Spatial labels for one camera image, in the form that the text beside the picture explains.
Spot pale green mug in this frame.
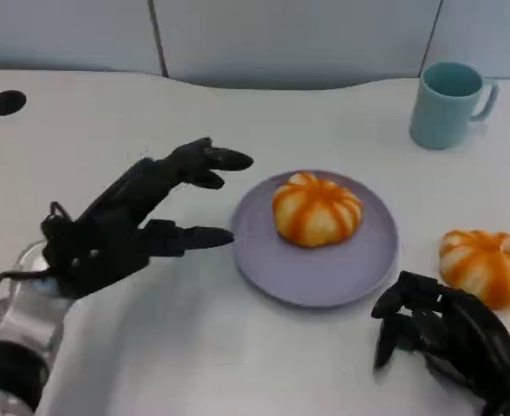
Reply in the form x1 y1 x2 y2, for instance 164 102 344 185
409 61 500 151

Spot lilac plate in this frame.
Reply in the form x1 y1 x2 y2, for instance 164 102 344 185
230 169 400 309

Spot orange and white bread roll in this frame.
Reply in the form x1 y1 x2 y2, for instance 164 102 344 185
438 229 510 311
271 172 363 250

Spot black table cable hole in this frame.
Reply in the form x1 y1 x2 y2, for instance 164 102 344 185
0 89 27 117

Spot grey partition panel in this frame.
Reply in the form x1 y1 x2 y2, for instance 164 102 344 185
148 0 445 91
0 0 169 79
426 0 510 81

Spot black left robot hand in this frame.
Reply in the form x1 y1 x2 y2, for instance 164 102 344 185
41 137 255 261

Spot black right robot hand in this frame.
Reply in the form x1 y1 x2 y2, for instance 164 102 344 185
370 270 510 416

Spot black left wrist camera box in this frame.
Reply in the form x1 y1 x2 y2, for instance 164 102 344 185
44 233 152 301

